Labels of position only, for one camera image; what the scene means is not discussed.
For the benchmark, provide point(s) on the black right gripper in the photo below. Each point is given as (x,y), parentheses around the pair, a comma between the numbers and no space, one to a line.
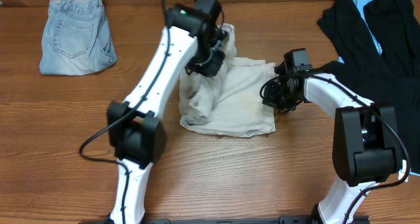
(272,100)

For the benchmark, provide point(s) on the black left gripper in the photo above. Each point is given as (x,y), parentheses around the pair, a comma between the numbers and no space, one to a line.
(206,64)

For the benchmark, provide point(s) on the beige cotton shorts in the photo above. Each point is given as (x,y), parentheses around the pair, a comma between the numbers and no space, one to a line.
(229,102)

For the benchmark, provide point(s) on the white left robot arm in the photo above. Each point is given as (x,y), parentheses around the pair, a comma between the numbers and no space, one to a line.
(189,43)

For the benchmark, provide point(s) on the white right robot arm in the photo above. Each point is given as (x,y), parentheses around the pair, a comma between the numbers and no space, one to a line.
(366,146)

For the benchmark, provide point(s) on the black garment pile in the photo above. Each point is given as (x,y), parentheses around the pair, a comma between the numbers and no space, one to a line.
(387,46)

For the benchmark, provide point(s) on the light blue shirt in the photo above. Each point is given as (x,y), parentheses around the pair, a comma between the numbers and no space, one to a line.
(364,10)

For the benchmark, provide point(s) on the folded light blue jeans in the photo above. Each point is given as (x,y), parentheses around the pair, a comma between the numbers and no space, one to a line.
(76,40)

